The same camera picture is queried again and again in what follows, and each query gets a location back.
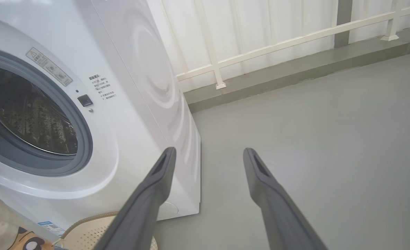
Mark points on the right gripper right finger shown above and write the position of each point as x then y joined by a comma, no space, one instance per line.
281,215

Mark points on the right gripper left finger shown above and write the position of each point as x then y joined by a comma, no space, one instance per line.
139,208

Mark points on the cream printed garment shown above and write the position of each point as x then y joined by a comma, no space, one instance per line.
0,225

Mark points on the grey rubber door gasket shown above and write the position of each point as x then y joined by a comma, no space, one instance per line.
85,146

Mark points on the white front-load washing machine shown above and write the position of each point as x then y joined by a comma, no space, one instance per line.
139,104

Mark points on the black door lock socket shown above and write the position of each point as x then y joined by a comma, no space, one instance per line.
85,100

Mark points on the stainless steel washing machine drum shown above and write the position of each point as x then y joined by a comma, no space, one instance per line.
27,111

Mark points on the round white filter cover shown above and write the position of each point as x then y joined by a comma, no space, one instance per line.
168,210

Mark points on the cream perforated laundry basket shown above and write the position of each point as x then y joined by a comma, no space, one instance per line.
86,236

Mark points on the blue energy label sticker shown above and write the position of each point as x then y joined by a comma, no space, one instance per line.
50,227

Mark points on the white metal railing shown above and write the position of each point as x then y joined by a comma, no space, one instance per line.
277,47

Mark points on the grey warning sticker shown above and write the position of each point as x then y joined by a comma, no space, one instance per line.
48,66

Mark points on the white pleated window blind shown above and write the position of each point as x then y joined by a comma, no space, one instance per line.
260,24

